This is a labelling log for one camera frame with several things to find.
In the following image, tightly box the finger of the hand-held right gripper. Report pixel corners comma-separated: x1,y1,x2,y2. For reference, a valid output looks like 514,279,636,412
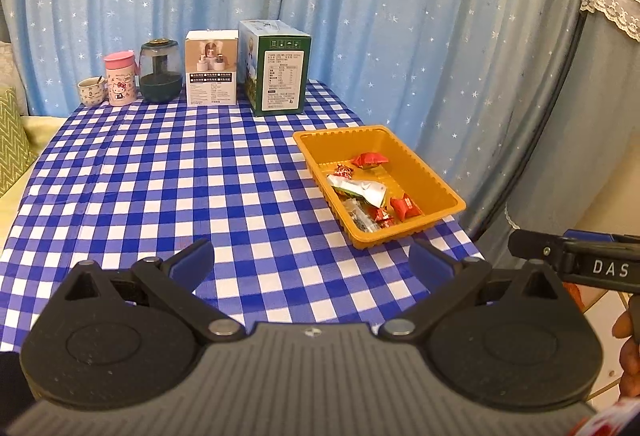
508,229,577,275
565,229,640,248

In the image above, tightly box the orange plastic tray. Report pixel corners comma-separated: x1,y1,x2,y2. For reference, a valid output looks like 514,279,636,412
292,125,467,249

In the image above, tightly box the white pillow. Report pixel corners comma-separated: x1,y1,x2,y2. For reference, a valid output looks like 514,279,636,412
0,40,15,89

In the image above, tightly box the dark green glass jar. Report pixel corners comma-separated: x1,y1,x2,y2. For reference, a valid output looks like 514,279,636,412
138,38,181,104

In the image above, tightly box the green carton box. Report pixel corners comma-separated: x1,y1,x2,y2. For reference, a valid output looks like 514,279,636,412
238,19,312,117

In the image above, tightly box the white carton box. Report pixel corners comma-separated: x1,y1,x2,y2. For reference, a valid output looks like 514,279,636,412
185,30,239,107

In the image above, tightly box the pink cartoon thermos cup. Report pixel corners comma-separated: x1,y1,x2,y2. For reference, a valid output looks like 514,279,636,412
103,50,139,107

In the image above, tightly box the green chevron pillow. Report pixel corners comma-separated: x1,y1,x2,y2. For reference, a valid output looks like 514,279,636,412
0,86,39,199

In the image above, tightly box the long foil snack packet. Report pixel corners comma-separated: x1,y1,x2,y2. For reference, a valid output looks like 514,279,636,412
327,174,389,208

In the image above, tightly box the red white printed clothing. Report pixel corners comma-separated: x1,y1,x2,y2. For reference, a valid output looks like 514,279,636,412
570,396,640,436

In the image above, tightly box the person's right hand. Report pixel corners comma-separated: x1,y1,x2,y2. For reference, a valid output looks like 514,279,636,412
612,310,640,400

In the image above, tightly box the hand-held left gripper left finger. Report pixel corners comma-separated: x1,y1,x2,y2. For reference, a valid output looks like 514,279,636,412
47,238,248,343

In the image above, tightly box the blue white checked tablecloth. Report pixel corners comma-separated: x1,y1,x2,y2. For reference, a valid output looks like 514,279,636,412
0,80,486,352

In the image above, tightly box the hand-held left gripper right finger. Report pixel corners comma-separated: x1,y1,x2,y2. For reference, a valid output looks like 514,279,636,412
377,239,576,343

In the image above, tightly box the pale yellow sofa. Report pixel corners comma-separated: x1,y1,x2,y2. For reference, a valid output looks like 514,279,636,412
0,116,68,241

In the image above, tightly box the small ceramic cup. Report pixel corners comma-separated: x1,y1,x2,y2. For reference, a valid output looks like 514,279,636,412
77,76,106,108

